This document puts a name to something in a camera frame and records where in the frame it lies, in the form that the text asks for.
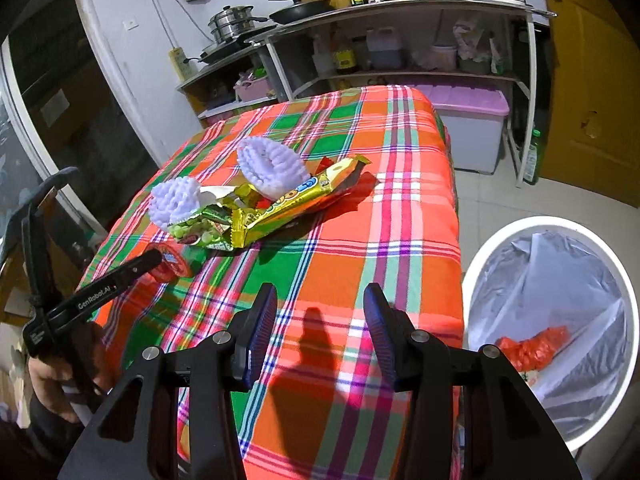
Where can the red plastic bag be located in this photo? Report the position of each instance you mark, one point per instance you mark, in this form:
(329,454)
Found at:
(535,347)

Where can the gold snack wrapper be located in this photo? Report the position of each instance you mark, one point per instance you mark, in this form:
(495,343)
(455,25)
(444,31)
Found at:
(290,200)

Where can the white wall switch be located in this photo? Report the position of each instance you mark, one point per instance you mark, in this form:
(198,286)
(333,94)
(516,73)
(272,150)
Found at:
(131,24)

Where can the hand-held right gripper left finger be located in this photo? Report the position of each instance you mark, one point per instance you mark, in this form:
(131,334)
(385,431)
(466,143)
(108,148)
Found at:
(260,330)

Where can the plaid tablecloth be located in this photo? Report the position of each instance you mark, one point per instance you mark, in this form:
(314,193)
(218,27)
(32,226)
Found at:
(350,210)

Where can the pink plastic basket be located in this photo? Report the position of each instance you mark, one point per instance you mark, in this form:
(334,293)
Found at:
(252,91)

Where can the glass sliding door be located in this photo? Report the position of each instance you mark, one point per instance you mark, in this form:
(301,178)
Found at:
(60,100)

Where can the pink lid storage box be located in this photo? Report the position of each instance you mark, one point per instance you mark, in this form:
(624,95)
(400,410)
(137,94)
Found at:
(470,130)

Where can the green snack wrapper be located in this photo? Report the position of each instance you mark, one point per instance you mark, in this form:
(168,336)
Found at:
(200,229)

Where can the black frying pan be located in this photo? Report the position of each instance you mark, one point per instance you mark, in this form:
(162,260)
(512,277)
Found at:
(300,10)

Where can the white foam fruit net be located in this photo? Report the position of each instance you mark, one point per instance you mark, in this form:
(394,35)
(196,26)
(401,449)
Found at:
(270,167)
(175,200)

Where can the yellow label sauce bottle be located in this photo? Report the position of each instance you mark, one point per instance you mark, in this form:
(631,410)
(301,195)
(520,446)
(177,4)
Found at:
(345,57)

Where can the yellow power strip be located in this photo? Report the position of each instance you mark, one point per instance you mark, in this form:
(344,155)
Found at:
(180,62)

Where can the person's left hand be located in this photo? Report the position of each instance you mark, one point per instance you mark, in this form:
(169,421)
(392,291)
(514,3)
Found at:
(47,385)

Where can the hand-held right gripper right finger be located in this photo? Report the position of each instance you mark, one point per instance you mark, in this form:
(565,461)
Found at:
(380,340)

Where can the red snack packet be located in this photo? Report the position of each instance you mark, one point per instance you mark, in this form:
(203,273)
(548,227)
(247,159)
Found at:
(172,265)

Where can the steel steamer pot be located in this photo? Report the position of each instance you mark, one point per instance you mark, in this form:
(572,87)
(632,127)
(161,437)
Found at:
(230,22)

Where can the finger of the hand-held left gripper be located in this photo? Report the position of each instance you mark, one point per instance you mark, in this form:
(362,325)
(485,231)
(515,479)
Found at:
(120,277)

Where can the white plastic tub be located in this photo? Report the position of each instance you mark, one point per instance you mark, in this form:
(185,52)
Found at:
(442,57)

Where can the black induction cooker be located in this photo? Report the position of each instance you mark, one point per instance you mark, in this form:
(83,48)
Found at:
(225,49)

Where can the yellow wooden door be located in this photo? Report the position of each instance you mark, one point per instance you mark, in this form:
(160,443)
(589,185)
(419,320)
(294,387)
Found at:
(590,85)

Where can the small orange-red wrapper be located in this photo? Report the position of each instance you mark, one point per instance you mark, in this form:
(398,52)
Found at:
(326,162)

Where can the crumpled plastic bags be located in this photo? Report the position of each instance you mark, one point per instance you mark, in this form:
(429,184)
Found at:
(475,42)

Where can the green glass bottle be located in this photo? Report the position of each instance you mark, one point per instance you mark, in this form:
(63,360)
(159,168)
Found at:
(532,157)

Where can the white round bin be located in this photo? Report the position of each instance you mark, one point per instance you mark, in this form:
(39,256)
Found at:
(479,260)

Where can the metal kitchen shelf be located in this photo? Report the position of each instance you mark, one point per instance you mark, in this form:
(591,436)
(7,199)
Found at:
(400,7)

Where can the clear plastic bin liner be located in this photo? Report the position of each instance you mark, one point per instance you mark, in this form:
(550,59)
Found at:
(550,285)

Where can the plastic jug dark liquid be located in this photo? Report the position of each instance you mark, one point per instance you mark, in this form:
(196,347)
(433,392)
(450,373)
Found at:
(385,50)

